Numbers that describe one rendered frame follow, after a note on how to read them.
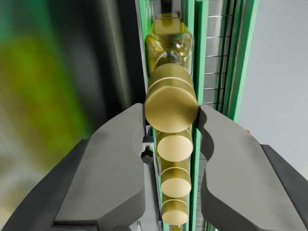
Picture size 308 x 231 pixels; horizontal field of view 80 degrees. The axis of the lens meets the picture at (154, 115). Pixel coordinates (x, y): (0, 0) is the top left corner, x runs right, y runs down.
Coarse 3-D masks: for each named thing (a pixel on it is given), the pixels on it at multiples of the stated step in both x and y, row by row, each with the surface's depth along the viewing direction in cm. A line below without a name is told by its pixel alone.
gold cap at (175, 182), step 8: (160, 160) 23; (184, 160) 22; (168, 168) 21; (176, 168) 20; (184, 168) 21; (160, 176) 21; (168, 176) 20; (176, 176) 19; (184, 176) 20; (160, 184) 20; (168, 184) 20; (176, 184) 20; (184, 184) 20; (168, 192) 21; (176, 192) 20; (184, 192) 20
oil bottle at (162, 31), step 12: (156, 24) 29; (168, 24) 28; (180, 24) 27; (156, 36) 20; (168, 36) 20; (180, 36) 20; (192, 36) 21; (156, 48) 19; (168, 48) 19; (180, 48) 19; (192, 48) 20; (192, 60) 21
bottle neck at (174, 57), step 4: (164, 52) 19; (168, 52) 19; (172, 52) 19; (160, 56) 19; (164, 56) 18; (168, 56) 17; (172, 56) 17; (176, 56) 18; (180, 56) 19; (156, 60) 20; (160, 60) 17; (164, 60) 17; (168, 60) 16; (172, 60) 16; (176, 60) 17; (180, 60) 17; (156, 64) 18; (160, 64) 16; (180, 64) 16
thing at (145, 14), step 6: (138, 0) 28; (144, 0) 28; (144, 6) 28; (144, 12) 29; (144, 18) 29; (144, 24) 30; (150, 24) 36; (144, 30) 30; (144, 36) 31; (144, 48) 32; (144, 54) 32
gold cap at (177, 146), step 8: (160, 136) 17; (168, 136) 16; (176, 136) 16; (184, 136) 16; (160, 144) 17; (168, 144) 17; (176, 144) 17; (184, 144) 17; (192, 144) 17; (160, 152) 17; (168, 152) 17; (176, 152) 17; (184, 152) 17; (168, 160) 18; (176, 160) 18
